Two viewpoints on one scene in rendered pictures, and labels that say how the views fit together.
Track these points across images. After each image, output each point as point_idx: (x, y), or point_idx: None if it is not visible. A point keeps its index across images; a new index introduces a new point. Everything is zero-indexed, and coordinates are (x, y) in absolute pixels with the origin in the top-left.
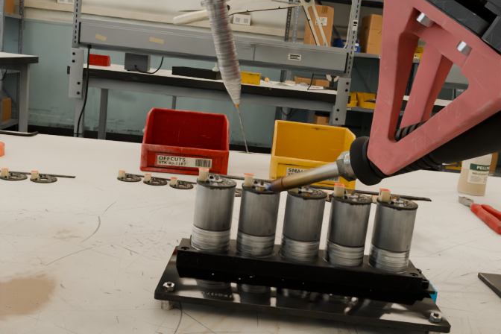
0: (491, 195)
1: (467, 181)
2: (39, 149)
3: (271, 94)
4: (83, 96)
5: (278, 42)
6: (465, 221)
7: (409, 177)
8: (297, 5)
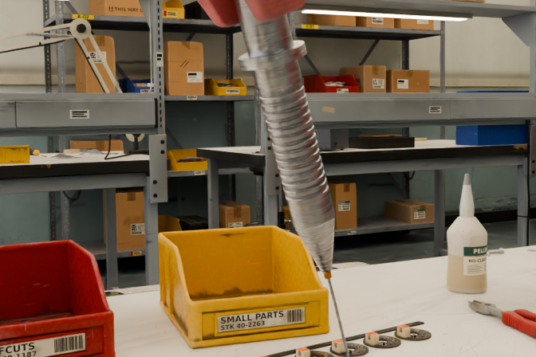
0: (494, 287)
1: (463, 274)
2: None
3: (51, 174)
4: None
5: (50, 95)
6: (516, 344)
7: (370, 281)
8: (68, 38)
